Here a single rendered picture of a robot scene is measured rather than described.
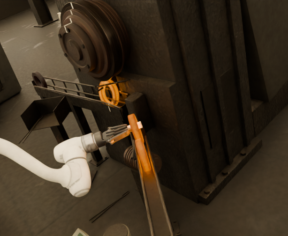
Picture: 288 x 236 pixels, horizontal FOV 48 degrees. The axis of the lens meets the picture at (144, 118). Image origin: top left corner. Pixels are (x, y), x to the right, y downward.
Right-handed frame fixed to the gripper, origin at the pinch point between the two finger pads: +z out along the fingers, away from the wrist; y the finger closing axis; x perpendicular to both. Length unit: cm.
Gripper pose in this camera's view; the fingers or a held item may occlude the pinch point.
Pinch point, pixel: (134, 126)
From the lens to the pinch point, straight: 159.1
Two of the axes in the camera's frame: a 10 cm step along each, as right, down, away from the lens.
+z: 9.4, -3.4, -0.3
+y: 1.5, 4.9, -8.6
